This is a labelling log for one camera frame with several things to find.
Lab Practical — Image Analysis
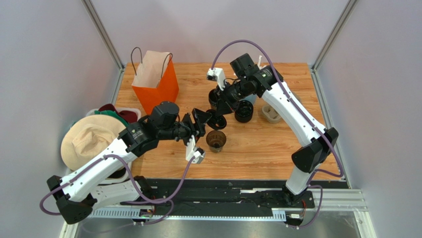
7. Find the light blue straw holder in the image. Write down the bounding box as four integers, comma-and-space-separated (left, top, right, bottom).
245, 94, 257, 105

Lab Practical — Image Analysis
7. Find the single brown plastic cup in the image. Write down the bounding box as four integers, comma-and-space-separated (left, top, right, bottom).
206, 130, 227, 153

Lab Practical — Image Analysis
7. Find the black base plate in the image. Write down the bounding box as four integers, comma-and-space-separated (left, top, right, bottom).
156, 179, 317, 218

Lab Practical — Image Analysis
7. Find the white plastic tray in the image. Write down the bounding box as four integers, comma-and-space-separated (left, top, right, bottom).
65, 106, 143, 185

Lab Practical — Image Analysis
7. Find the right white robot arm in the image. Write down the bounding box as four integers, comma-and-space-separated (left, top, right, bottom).
207, 54, 339, 206

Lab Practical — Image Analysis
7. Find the single black cup lid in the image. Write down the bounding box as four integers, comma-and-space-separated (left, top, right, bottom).
206, 109, 227, 130

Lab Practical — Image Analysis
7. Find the green cloth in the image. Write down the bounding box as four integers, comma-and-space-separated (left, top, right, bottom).
94, 110, 129, 126

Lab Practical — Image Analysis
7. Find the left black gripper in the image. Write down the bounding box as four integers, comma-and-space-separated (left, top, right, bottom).
158, 109, 212, 151

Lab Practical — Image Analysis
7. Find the bottom pulp cup carrier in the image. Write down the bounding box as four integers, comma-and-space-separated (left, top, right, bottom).
262, 104, 282, 123

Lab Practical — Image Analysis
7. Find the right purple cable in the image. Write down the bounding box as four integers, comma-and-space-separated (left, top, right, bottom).
211, 40, 345, 229

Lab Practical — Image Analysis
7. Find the dark red cloth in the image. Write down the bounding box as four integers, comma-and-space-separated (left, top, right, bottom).
95, 104, 138, 125

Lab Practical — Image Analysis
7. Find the black lid stack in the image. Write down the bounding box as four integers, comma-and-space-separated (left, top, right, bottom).
235, 100, 254, 123

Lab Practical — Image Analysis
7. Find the beige hat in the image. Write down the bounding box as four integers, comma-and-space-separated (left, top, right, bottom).
60, 115, 126, 171

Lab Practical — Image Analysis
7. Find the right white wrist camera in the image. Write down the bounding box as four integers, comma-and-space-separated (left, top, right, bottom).
207, 67, 226, 91

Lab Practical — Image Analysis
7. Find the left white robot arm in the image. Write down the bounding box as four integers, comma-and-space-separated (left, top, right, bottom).
47, 101, 212, 225

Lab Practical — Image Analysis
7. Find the orange paper bag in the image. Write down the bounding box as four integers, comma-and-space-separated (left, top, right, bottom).
131, 51, 179, 114

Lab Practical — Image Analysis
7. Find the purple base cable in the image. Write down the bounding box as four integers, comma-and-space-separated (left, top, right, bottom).
122, 198, 175, 226

